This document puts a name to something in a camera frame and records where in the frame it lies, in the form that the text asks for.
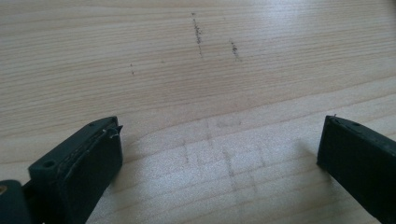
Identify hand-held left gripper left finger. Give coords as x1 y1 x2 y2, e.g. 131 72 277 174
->
23 116 124 224

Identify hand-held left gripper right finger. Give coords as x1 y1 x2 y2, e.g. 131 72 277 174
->
317 115 396 224

